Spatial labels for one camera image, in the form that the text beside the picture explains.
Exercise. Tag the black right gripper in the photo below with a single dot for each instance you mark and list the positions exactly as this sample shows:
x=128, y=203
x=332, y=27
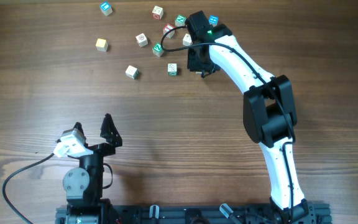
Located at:
x=193, y=66

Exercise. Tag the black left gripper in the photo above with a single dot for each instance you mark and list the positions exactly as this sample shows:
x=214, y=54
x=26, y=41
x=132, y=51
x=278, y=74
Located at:
x=112, y=139

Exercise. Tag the green framed picture block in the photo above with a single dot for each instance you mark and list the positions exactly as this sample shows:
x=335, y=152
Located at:
x=172, y=69

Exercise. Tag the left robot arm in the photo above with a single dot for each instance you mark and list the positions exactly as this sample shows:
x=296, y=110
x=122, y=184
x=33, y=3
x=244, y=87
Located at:
x=84, y=184

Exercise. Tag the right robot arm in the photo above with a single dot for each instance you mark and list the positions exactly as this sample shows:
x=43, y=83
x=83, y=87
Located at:
x=269, y=113

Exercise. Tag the plain block number 2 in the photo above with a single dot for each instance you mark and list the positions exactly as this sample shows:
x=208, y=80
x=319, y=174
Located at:
x=187, y=41

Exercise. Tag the blue top block right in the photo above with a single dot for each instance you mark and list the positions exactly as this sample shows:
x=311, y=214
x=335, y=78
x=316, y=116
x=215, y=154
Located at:
x=213, y=20

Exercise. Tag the blue block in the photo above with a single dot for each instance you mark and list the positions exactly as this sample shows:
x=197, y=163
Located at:
x=213, y=20
x=106, y=8

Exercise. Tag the green N top block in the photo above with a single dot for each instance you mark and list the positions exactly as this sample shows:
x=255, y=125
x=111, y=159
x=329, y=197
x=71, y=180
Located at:
x=180, y=20

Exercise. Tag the green Z top block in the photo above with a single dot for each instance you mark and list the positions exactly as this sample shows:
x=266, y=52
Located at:
x=157, y=50

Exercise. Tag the red I top block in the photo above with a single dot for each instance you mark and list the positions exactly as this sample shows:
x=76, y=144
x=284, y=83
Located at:
x=169, y=30

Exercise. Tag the red Q side block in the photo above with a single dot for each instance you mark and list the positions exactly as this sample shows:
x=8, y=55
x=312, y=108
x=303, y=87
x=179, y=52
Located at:
x=141, y=40

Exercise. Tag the red sided block top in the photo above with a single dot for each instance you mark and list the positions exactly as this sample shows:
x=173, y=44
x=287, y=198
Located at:
x=157, y=12

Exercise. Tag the block with green side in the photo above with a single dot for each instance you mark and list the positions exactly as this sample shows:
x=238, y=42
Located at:
x=132, y=72

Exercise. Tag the yellow top block left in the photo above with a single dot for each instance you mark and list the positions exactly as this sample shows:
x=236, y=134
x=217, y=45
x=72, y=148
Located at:
x=102, y=45

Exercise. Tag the blue top block far left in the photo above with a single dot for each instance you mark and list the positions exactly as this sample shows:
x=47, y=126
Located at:
x=106, y=8

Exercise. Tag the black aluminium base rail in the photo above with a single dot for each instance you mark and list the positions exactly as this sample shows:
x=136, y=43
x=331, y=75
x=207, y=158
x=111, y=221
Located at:
x=318, y=213

